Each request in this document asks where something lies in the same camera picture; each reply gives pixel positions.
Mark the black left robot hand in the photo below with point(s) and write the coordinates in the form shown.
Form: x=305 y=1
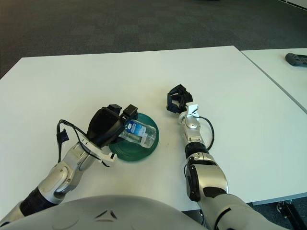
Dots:
x=105 y=124

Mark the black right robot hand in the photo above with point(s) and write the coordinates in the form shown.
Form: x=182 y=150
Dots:
x=180 y=98

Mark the clear plastic water bottle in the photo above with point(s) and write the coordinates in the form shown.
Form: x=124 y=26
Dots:
x=144 y=134

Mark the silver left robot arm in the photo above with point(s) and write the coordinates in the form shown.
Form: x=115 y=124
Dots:
x=62 y=175

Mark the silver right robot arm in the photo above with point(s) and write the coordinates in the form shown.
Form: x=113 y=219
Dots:
x=206 y=177

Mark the green round plate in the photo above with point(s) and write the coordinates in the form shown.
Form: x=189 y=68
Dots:
x=134 y=153

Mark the silver robot torso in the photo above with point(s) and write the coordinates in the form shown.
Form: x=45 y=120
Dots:
x=108 y=215

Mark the white office table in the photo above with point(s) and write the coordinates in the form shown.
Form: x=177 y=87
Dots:
x=275 y=72

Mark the grey handheld controller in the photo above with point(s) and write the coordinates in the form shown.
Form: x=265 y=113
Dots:
x=296 y=59

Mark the black table leg with caster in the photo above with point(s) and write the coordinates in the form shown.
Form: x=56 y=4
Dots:
x=287 y=210

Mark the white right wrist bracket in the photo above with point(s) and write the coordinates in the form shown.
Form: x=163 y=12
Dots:
x=192 y=109

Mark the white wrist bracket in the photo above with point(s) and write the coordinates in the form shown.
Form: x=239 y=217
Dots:
x=192 y=109
x=105 y=155

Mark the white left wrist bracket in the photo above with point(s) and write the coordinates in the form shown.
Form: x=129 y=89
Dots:
x=105 y=155

